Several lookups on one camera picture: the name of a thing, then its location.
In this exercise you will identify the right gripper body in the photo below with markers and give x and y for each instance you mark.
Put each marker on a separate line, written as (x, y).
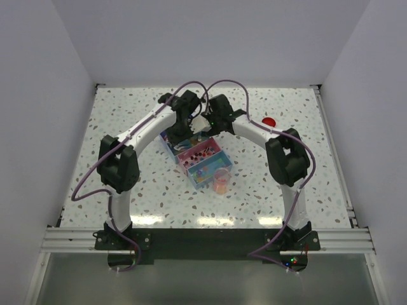
(213, 119)

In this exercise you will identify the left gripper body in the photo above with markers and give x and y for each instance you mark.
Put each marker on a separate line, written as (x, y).
(179, 133)

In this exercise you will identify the four-compartment candy tray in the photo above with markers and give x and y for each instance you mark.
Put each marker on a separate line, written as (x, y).
(199, 143)

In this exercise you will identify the clear plastic jar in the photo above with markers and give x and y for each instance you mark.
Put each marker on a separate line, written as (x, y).
(221, 179)

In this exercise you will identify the metal candy scoop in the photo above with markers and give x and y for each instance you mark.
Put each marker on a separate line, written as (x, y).
(183, 146)

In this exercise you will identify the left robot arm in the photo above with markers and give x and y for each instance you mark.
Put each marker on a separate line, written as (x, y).
(118, 165)

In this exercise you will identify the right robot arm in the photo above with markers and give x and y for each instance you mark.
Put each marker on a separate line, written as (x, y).
(290, 162)

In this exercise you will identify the star candies pile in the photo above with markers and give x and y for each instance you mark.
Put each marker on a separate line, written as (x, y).
(201, 173)

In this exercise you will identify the lollipops pile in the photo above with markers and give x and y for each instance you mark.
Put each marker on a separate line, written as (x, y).
(196, 156)

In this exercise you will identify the red jar lid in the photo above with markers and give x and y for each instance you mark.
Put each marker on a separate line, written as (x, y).
(269, 121)

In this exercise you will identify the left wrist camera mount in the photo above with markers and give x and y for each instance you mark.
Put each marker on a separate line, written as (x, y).
(199, 124)

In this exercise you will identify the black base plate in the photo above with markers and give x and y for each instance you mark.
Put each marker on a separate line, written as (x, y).
(145, 246)

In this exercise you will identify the aluminium frame rail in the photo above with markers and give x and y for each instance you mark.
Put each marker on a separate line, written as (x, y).
(172, 219)

